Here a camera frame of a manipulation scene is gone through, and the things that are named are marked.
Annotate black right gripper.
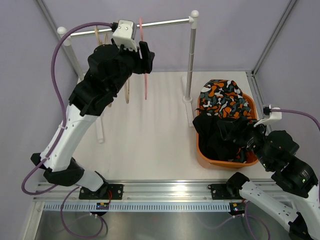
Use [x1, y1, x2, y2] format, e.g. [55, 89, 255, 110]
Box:
[216, 115, 273, 169]

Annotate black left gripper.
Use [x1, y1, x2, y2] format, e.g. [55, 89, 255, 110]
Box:
[108, 37, 154, 95]

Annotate pink plastic hanger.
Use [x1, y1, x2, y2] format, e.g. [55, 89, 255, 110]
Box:
[139, 17, 148, 100]

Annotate black shorts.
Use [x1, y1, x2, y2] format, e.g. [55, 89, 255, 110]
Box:
[192, 113, 248, 163]

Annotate orange camouflage shorts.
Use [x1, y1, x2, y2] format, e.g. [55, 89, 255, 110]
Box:
[197, 79, 253, 119]

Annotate beige wooden hanger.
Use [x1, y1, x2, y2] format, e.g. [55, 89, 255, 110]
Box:
[93, 24, 113, 108]
[103, 33, 130, 104]

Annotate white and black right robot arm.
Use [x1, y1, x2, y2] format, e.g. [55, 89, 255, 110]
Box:
[217, 117, 320, 240]

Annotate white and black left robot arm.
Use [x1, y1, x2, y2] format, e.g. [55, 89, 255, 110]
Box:
[30, 41, 155, 200]

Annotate orange plastic laundry basket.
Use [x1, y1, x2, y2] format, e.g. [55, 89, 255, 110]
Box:
[196, 93, 259, 170]

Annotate white and steel clothes rack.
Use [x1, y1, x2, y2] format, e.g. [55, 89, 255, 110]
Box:
[62, 16, 193, 144]

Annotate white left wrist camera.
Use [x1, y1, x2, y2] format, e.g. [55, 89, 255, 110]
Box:
[112, 19, 138, 52]

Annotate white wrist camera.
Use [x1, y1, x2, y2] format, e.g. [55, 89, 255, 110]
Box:
[112, 19, 138, 52]
[253, 104, 282, 128]

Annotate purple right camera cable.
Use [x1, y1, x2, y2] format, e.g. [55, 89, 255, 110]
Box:
[271, 107, 320, 132]

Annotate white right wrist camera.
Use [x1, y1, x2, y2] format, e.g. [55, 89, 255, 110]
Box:
[253, 104, 282, 128]

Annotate purple cable lower right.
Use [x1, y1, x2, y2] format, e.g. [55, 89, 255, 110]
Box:
[194, 201, 271, 240]

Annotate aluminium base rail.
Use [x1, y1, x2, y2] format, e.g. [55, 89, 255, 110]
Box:
[32, 181, 281, 203]

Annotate purple cable lower left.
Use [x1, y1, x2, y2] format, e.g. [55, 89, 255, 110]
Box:
[59, 186, 110, 238]

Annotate white slotted cable duct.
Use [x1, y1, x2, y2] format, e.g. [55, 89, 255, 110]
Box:
[43, 202, 232, 213]

